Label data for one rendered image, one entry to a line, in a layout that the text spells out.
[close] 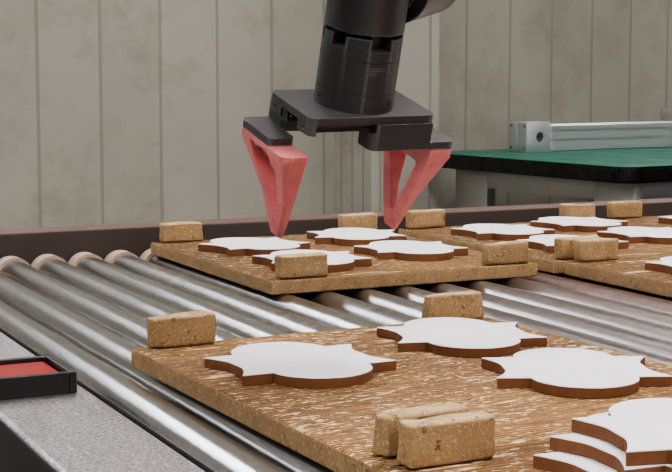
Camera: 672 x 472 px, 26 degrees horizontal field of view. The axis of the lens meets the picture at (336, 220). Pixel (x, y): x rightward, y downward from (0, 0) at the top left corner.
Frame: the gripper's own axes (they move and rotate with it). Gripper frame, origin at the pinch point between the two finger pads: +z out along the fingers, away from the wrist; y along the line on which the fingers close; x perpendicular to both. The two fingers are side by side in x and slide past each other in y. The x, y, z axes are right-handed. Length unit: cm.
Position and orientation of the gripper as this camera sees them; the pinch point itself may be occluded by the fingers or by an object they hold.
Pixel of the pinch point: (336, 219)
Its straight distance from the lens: 107.6
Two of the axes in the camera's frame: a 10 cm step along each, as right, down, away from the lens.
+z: -1.3, 9.2, 3.6
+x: 4.7, 3.8, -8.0
